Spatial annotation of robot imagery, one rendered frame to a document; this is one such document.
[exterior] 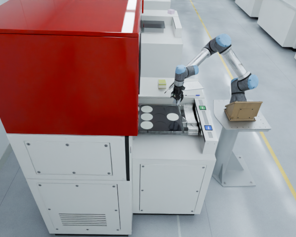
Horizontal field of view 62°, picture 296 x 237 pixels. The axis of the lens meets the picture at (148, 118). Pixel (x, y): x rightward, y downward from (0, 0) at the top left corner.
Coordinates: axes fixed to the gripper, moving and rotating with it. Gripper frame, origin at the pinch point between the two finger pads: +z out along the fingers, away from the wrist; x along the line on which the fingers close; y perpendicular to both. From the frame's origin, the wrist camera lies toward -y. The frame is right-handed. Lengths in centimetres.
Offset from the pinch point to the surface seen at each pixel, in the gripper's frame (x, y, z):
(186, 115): 8.6, -3.9, 11.3
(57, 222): -46, 106, 73
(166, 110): -9.1, 1.3, 9.4
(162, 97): -17.7, -6.6, 3.6
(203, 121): 25.8, 4.9, 3.4
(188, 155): 27.8, 32.5, 17.7
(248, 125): 57, -30, 17
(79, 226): -32, 97, 80
